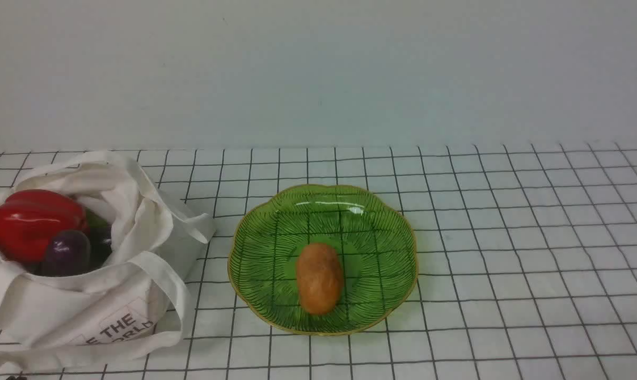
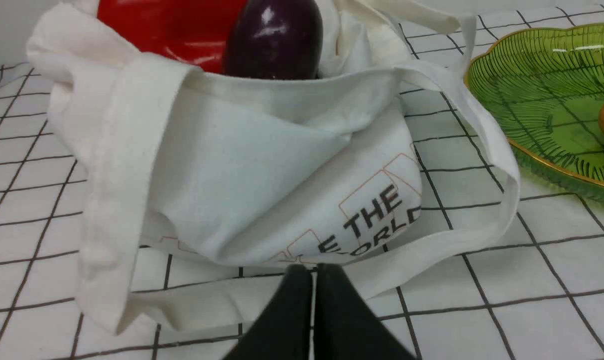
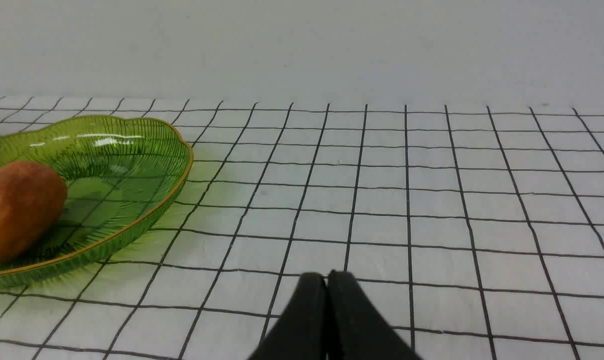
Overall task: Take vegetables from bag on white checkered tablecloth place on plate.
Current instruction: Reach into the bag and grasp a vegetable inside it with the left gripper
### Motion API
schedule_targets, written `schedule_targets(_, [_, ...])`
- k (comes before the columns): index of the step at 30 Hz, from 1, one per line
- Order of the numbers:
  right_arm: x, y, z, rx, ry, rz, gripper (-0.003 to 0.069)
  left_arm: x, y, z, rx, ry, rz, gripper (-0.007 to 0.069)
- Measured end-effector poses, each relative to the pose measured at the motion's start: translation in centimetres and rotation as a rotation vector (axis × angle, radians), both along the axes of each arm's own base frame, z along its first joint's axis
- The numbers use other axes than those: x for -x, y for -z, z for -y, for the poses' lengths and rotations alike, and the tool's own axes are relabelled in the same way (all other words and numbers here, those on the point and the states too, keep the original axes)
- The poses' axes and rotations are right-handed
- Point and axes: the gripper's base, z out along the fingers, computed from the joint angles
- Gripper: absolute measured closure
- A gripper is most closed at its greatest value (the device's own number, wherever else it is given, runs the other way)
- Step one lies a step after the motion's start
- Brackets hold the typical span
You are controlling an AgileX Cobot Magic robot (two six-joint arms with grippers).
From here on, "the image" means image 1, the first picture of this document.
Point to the green glass plate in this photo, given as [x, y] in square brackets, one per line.
[375, 244]

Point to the white cloth tote bag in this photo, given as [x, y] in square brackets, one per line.
[137, 302]

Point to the red bell pepper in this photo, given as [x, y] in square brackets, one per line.
[31, 218]

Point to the brown potato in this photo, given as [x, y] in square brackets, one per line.
[320, 278]

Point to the purple eggplant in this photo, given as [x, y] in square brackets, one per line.
[68, 254]

